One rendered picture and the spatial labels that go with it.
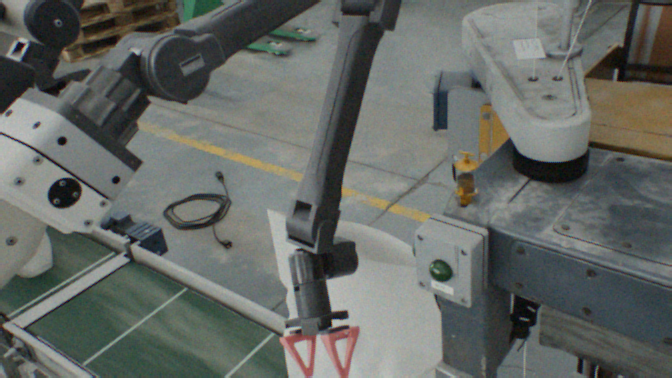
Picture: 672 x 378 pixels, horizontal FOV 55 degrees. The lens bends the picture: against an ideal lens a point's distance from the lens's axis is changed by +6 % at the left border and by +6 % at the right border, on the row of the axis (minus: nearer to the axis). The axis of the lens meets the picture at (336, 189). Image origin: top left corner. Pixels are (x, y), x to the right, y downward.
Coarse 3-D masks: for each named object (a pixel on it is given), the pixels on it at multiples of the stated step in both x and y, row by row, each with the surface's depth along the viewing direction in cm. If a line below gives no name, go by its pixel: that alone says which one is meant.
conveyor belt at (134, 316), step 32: (96, 288) 226; (128, 288) 224; (160, 288) 222; (64, 320) 214; (96, 320) 212; (128, 320) 210; (160, 320) 208; (192, 320) 206; (224, 320) 204; (64, 352) 201; (96, 352) 199; (128, 352) 197; (160, 352) 195; (192, 352) 194; (224, 352) 192; (256, 352) 191
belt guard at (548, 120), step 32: (480, 32) 107; (512, 32) 105; (544, 32) 103; (480, 64) 100; (512, 64) 93; (544, 64) 92; (576, 64) 90; (512, 96) 84; (544, 96) 83; (576, 96) 82; (512, 128) 83; (544, 128) 76; (576, 128) 76; (544, 160) 78
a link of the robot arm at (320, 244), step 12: (324, 228) 99; (288, 240) 104; (300, 240) 104; (324, 240) 100; (336, 240) 106; (348, 240) 108; (324, 252) 100; (336, 252) 106; (348, 252) 108; (336, 264) 105; (348, 264) 107; (336, 276) 106
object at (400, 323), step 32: (352, 224) 127; (384, 256) 127; (288, 288) 143; (352, 288) 122; (384, 288) 118; (416, 288) 115; (352, 320) 127; (384, 320) 123; (416, 320) 120; (288, 352) 141; (320, 352) 132; (384, 352) 125; (416, 352) 123
